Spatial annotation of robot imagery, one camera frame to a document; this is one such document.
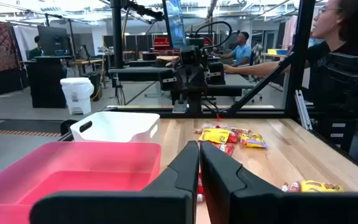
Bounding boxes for black monitor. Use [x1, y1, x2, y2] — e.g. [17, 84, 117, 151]
[37, 24, 71, 57]

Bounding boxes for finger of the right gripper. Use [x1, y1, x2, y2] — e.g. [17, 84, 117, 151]
[181, 70, 193, 91]
[192, 70, 202, 91]

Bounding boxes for black workbench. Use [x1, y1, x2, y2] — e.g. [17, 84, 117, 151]
[108, 65, 177, 106]
[206, 73, 256, 97]

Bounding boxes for dark patterned wall tapestry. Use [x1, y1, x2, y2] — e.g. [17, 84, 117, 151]
[0, 20, 21, 73]

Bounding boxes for black aluminium table frame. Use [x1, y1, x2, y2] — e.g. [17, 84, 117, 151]
[59, 0, 358, 181]

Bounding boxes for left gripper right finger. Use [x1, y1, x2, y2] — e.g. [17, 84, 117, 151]
[200, 141, 358, 224]

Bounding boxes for blue banner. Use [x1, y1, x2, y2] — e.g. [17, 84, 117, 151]
[165, 0, 186, 49]

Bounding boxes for black cabinet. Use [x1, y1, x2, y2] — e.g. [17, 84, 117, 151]
[26, 55, 74, 109]

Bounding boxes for silver aluminium bar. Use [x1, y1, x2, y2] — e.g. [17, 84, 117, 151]
[294, 89, 313, 131]

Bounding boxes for black drawer unit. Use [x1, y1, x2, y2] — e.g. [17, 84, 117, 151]
[312, 116, 358, 153]

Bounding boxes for white trash can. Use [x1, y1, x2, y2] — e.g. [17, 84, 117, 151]
[60, 77, 95, 115]

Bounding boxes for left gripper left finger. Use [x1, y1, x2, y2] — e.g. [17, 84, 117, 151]
[29, 140, 200, 224]

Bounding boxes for pink hanging cloth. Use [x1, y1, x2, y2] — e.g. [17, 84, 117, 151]
[282, 14, 298, 50]

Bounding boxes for person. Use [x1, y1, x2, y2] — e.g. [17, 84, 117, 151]
[213, 30, 254, 68]
[28, 35, 45, 60]
[223, 0, 358, 174]

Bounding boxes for black stand post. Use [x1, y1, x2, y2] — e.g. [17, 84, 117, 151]
[109, 0, 165, 69]

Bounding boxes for black mat orange stripe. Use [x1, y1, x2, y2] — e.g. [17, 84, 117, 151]
[0, 119, 63, 138]

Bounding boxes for pink plastic basket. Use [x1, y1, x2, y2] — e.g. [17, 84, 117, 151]
[0, 140, 163, 224]

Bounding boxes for red storage boxes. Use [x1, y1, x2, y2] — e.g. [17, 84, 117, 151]
[152, 37, 171, 52]

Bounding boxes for black frame knob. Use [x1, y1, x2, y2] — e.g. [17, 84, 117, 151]
[60, 119, 79, 137]

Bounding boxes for white plastic basket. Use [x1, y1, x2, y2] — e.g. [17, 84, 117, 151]
[70, 111, 162, 146]

